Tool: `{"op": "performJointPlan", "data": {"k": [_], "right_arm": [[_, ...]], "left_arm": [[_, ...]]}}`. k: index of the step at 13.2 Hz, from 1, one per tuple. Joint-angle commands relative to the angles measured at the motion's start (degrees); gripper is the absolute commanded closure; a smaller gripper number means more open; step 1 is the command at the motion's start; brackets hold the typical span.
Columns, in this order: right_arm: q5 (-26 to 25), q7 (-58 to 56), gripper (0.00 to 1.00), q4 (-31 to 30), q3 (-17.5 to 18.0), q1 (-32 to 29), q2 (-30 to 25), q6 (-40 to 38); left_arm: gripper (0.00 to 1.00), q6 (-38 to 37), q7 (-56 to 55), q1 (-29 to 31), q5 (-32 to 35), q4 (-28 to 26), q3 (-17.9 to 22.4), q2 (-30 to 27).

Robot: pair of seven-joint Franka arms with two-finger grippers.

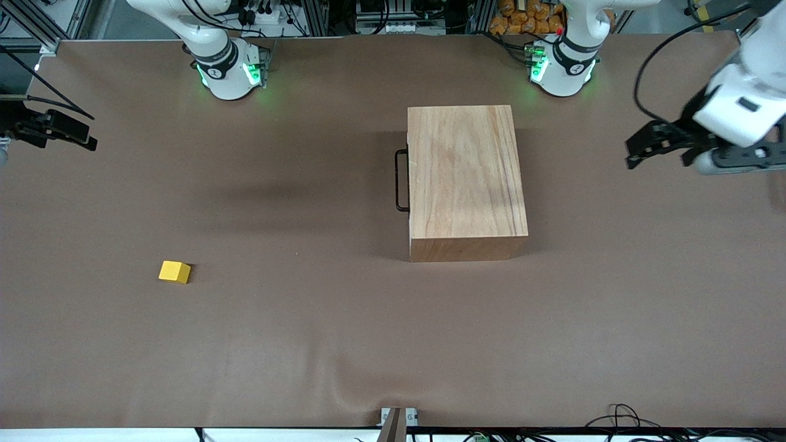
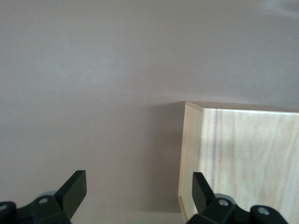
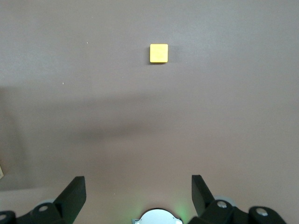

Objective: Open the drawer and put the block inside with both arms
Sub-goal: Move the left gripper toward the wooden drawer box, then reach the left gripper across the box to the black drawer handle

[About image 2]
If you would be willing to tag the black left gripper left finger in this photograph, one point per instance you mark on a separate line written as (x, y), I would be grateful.
(67, 198)

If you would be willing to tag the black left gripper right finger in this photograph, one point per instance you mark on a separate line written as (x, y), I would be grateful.
(210, 210)

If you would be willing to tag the wooden drawer cabinet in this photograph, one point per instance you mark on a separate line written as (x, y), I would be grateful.
(245, 163)

